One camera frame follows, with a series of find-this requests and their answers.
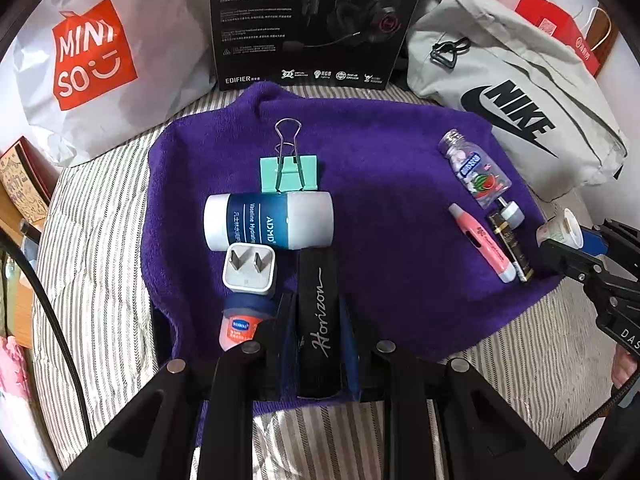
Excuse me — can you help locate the black braided cable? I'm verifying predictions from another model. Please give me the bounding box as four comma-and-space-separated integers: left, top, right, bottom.
550, 380, 640, 453

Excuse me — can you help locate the black headset box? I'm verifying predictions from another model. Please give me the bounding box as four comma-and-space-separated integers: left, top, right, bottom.
207, 0, 433, 92

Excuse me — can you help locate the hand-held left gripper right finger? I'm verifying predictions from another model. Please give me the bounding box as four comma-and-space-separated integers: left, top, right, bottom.
337, 294, 576, 480

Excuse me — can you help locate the white and blue cylinder stick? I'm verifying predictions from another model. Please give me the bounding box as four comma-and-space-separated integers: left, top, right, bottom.
203, 191, 335, 252

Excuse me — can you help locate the person's right hand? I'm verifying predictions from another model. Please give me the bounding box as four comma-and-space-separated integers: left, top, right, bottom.
611, 345, 640, 389

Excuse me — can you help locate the purple towel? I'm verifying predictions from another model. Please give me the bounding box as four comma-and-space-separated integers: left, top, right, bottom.
141, 81, 563, 456

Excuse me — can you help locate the green binder clip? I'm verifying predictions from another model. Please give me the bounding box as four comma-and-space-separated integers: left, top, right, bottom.
259, 118, 320, 193

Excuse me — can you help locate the pink cloth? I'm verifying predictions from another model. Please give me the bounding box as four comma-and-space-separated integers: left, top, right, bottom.
0, 335, 36, 441

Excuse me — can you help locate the clear candy bottle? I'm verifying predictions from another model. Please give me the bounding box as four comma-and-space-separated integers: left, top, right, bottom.
438, 129, 512, 210

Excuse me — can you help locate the white charger plug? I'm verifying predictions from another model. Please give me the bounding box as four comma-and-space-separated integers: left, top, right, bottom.
221, 242, 278, 297

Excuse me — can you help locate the pink jar with blue lid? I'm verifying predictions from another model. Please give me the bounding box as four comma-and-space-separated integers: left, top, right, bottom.
219, 292, 276, 353

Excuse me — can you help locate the red paper bag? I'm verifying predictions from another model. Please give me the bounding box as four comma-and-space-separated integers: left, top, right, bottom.
515, 0, 613, 78

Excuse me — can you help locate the white shopping bag red logo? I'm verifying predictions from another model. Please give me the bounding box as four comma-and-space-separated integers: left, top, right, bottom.
15, 0, 216, 168

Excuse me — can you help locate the black case with script print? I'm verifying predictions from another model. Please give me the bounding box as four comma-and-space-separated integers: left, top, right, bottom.
296, 249, 346, 400

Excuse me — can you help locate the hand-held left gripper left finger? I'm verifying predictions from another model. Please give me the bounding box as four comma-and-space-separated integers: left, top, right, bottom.
60, 292, 298, 480

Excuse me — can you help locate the small white-capped bottle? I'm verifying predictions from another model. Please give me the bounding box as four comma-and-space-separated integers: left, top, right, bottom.
495, 197, 525, 228

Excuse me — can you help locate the grey bag with black logo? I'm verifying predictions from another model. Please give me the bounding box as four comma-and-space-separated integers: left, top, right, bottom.
406, 0, 630, 203

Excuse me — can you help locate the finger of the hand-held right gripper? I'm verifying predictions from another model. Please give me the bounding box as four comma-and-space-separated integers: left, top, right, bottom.
537, 237, 610, 287
580, 217, 640, 263

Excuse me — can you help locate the brown printed box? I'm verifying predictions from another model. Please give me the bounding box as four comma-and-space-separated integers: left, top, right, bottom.
0, 135, 62, 226

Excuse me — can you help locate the pink pen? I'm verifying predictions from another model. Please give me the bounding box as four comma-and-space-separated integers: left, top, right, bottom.
448, 203, 517, 283

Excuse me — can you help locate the dark cosmetic tube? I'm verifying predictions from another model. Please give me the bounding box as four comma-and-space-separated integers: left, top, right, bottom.
487, 212, 535, 282

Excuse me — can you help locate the white tape roll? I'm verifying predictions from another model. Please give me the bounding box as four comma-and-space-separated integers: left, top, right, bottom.
536, 208, 585, 250

